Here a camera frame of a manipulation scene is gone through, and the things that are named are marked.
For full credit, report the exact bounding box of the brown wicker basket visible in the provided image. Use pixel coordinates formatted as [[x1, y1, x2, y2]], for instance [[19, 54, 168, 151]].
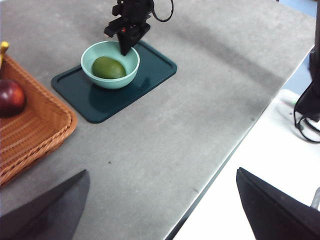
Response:
[[0, 53, 78, 188]]

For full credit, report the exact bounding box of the yellow banana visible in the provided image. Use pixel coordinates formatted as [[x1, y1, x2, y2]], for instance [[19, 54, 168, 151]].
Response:
[[0, 41, 10, 66]]

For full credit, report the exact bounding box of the dark green tray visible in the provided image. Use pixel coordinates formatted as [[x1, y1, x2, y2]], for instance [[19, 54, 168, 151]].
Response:
[[51, 39, 178, 124]]

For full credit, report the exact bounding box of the black base cable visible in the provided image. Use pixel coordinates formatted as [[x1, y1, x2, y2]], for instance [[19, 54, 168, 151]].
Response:
[[293, 107, 320, 143]]

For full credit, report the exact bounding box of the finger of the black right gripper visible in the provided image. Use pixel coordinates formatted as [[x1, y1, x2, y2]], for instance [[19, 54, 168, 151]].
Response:
[[117, 32, 145, 56]]

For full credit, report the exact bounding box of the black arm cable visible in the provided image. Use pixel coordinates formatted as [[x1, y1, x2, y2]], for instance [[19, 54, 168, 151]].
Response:
[[151, 0, 175, 23]]

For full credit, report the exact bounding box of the teal ribbed bowl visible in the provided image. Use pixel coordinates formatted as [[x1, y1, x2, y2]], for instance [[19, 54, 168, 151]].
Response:
[[80, 41, 141, 90]]

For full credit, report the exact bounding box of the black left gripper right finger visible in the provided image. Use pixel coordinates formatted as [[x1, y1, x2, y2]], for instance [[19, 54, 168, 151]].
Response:
[[236, 167, 320, 240]]

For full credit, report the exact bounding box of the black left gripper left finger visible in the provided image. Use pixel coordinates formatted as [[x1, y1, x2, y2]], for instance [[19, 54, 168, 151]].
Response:
[[0, 169, 91, 240]]

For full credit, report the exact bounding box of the green avocado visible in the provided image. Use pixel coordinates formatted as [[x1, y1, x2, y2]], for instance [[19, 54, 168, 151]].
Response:
[[91, 56, 127, 79]]

